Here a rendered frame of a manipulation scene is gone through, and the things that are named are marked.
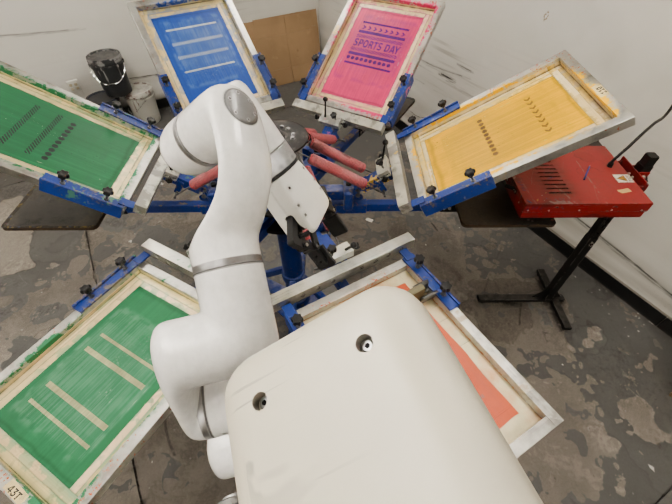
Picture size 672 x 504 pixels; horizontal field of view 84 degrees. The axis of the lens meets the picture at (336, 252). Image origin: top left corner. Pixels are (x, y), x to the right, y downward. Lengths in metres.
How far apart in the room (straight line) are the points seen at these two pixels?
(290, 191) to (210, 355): 0.25
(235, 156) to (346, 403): 0.30
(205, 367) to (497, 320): 2.49
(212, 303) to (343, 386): 0.26
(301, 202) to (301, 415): 0.39
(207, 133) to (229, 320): 0.21
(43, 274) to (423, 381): 3.44
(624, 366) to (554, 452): 0.79
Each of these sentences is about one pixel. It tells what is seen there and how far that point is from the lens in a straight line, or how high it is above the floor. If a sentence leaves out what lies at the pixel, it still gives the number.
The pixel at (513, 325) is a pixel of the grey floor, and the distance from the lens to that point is 2.82.
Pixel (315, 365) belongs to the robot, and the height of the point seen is 2.01.
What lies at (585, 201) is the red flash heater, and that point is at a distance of 2.03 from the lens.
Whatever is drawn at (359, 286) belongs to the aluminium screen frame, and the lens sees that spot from 1.52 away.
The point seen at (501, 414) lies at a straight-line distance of 1.43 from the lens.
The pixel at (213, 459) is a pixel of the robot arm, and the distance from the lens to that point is 0.71.
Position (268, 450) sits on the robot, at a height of 1.99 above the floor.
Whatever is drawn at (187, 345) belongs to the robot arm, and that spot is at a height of 1.84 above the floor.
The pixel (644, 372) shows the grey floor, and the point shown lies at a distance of 3.07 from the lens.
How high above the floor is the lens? 2.22
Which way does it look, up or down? 49 degrees down
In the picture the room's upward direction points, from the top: straight up
